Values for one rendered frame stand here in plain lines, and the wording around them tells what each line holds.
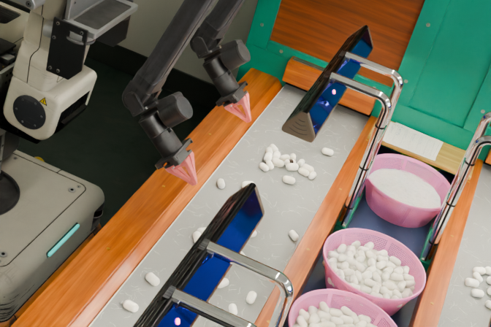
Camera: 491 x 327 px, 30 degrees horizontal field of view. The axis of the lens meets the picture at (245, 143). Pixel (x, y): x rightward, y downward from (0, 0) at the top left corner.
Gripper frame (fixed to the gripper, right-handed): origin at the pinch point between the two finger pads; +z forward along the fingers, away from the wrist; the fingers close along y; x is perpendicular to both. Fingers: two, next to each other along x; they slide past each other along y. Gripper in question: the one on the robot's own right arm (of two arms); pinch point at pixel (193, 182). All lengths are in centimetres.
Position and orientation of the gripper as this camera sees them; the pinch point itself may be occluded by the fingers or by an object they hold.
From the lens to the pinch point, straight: 222.3
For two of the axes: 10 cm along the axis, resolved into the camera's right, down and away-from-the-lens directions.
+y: 3.4, -4.4, 8.3
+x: -7.7, 3.7, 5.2
